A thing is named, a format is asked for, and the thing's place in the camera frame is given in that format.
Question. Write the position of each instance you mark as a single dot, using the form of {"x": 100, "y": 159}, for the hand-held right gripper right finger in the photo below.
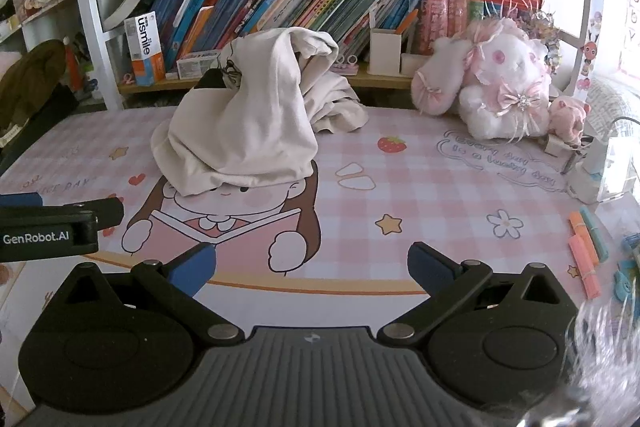
{"x": 430, "y": 268}

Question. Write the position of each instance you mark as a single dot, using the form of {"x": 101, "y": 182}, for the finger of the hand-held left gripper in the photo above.
{"x": 75, "y": 209}

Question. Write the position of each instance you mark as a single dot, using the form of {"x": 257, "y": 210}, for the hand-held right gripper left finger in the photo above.
{"x": 192, "y": 268}

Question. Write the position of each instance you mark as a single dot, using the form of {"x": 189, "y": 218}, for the white T-shirt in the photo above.
{"x": 250, "y": 132}

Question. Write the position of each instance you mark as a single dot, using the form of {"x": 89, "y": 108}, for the pile of clothes on chair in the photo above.
{"x": 50, "y": 109}

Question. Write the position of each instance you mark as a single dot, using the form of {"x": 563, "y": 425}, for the pink checked cartoon desk mat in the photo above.
{"x": 450, "y": 207}

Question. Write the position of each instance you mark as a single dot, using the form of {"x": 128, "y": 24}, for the pink highlighter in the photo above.
{"x": 586, "y": 272}

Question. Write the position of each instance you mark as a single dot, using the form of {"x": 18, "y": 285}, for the orange highlighter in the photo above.
{"x": 582, "y": 234}

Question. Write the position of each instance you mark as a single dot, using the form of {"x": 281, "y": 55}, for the teal highlighter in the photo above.
{"x": 595, "y": 234}

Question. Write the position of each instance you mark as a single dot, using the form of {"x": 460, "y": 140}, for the tall white orange carton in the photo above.
{"x": 145, "y": 47}

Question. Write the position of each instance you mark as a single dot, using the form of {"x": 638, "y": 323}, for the small flat white box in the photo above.
{"x": 197, "y": 64}

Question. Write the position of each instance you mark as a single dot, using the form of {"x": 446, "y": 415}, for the white charger box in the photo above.
{"x": 595, "y": 167}

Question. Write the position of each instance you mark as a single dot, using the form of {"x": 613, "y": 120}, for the crinkled clear plastic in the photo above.
{"x": 605, "y": 357}

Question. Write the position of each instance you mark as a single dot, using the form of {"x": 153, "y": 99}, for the blue clip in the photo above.
{"x": 627, "y": 277}

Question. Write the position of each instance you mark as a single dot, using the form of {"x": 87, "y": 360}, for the white pink plush bunny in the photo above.
{"x": 500, "y": 77}

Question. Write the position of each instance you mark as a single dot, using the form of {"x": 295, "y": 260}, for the small white cube box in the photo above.
{"x": 412, "y": 63}

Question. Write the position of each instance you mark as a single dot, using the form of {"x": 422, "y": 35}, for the small pink plush toy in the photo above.
{"x": 567, "y": 114}

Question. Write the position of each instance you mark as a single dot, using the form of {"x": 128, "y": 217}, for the white pen holder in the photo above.
{"x": 384, "y": 52}

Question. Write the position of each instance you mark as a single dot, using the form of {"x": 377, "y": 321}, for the iridescent beaded ornament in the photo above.
{"x": 545, "y": 32}

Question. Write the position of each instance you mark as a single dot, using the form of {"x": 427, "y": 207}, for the row of colourful books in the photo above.
{"x": 260, "y": 2}

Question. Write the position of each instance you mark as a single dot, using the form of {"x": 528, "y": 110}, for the white frame bookshelf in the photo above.
{"x": 82, "y": 7}

